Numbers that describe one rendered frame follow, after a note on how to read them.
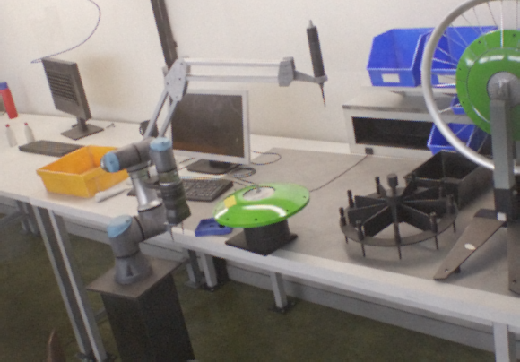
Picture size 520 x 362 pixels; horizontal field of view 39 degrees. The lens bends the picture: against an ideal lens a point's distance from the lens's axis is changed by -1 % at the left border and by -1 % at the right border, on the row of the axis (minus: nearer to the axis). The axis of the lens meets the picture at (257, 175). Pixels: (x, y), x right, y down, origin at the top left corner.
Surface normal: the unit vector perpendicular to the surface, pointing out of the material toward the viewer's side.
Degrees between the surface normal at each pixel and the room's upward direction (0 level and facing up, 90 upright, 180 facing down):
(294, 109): 90
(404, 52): 90
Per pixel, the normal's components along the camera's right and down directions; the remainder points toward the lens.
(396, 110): -0.66, 0.38
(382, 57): 0.72, 0.07
